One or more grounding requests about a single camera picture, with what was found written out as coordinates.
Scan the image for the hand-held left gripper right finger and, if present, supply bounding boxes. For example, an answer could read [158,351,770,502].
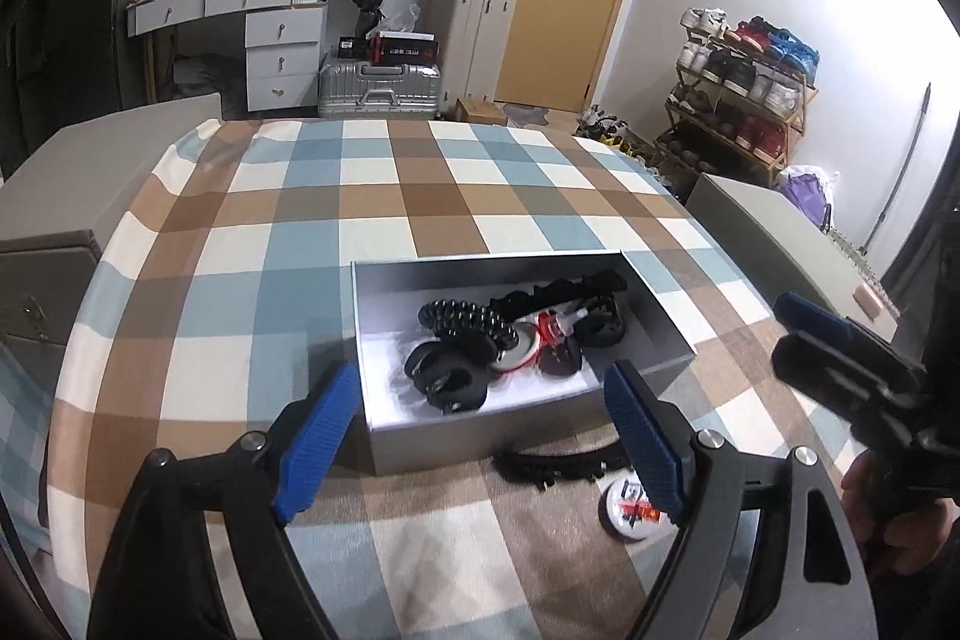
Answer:
[604,361,875,640]

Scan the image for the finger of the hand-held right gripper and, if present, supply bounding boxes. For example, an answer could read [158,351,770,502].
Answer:
[772,293,931,395]
[772,338,925,435]

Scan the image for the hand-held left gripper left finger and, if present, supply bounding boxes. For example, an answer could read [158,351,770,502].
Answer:
[86,361,362,640]

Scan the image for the white round pin badge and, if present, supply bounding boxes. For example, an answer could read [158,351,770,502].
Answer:
[598,476,672,543]

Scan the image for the black toothed headband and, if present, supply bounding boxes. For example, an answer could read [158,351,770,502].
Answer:
[491,271,628,319]
[491,441,632,489]

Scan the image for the grey rectangular storage box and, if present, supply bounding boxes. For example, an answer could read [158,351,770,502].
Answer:
[351,250,698,477]

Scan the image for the red white hair clip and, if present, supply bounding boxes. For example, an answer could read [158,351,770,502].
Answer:
[536,302,591,345]

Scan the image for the red round pin badge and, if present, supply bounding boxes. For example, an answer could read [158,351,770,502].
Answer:
[487,323,542,376]

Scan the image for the black bead bracelet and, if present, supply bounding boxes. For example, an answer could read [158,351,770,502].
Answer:
[417,299,490,341]

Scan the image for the person's right hand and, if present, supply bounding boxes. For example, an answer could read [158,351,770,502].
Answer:
[841,454,960,573]

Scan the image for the purple bag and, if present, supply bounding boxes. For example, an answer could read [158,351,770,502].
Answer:
[780,167,837,229]

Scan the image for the dark round hair accessory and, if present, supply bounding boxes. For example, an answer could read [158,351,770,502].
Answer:
[540,344,584,380]

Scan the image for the black hair claw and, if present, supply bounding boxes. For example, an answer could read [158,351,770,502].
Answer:
[403,340,502,416]

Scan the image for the long grey pole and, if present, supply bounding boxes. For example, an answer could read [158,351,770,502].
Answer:
[861,83,935,253]

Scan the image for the blue brown checkered blanket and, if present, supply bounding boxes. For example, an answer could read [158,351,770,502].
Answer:
[45,117,912,640]

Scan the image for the wooden shoe rack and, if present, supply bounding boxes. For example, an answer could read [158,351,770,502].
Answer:
[656,10,818,191]

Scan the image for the rows of shoes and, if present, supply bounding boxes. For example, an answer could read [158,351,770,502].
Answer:
[664,8,817,176]

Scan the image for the shoes on floor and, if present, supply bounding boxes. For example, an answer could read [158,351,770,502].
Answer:
[576,106,662,163]

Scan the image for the blue checkered cloth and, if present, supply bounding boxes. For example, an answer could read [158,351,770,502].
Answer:
[0,340,72,611]

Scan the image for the silver suitcase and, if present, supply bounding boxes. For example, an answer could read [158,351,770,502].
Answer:
[317,56,443,120]

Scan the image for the small cardboard box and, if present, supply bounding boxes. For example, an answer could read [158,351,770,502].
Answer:
[456,98,509,125]

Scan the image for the red black box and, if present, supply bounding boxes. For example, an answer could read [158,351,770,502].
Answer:
[373,31,440,65]

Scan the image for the white desk with drawers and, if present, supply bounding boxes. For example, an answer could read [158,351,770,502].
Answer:
[126,0,331,112]

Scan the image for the white upright suitcase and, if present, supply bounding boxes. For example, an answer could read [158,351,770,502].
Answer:
[429,0,518,120]

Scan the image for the clear plastic bag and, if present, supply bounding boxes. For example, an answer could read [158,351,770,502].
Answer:
[382,2,421,35]

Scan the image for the black wardrobe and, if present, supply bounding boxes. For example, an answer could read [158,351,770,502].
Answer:
[0,0,151,176]

